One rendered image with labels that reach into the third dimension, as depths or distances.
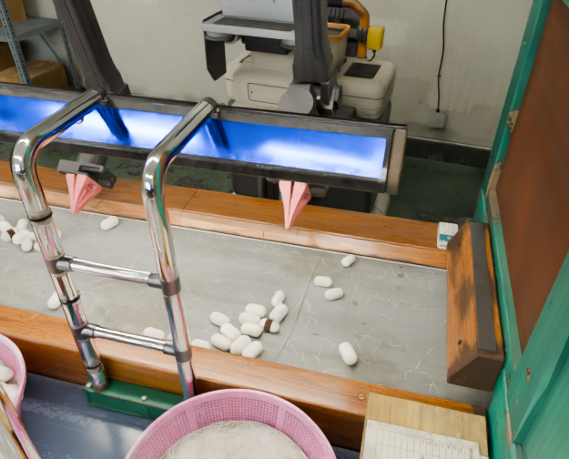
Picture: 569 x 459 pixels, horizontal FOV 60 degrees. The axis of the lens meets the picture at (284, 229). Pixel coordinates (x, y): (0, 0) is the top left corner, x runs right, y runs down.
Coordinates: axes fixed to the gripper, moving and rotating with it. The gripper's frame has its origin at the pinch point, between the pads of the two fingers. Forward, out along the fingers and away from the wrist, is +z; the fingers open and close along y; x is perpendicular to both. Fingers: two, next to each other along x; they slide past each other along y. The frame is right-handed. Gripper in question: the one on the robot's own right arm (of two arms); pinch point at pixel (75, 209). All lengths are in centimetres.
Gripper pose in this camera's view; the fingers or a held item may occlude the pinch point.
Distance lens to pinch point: 109.8
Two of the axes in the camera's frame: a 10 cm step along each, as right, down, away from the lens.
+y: 9.6, 1.6, -2.1
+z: -2.1, 9.5, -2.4
